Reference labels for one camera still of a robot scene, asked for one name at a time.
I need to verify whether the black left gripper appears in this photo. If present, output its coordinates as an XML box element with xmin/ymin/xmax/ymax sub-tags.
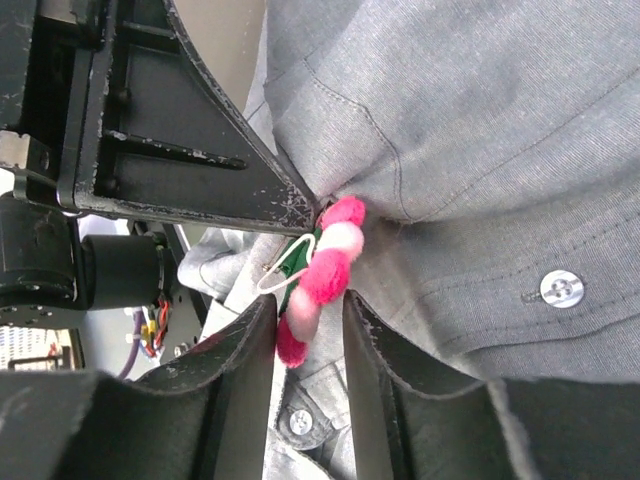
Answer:
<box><xmin>1</xmin><ymin>1</ymin><xmax>318</xmax><ymax>235</ymax></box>

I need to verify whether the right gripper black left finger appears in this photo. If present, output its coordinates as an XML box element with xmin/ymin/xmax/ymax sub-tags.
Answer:
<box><xmin>1</xmin><ymin>295</ymin><xmax>277</xmax><ymax>479</ymax></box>

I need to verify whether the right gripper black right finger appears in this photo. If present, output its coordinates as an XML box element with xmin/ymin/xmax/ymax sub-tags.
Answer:
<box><xmin>343</xmin><ymin>290</ymin><xmax>639</xmax><ymax>479</ymax></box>

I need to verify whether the grey button-up shirt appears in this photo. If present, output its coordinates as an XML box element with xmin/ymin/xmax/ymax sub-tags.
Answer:
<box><xmin>177</xmin><ymin>0</ymin><xmax>640</xmax><ymax>480</ymax></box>

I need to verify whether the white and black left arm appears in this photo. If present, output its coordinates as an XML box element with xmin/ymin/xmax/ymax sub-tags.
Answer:
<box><xmin>1</xmin><ymin>1</ymin><xmax>318</xmax><ymax>329</ymax></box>

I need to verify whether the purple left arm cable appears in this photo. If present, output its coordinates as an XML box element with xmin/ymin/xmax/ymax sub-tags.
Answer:
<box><xmin>117</xmin><ymin>309</ymin><xmax>146</xmax><ymax>381</ymax></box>

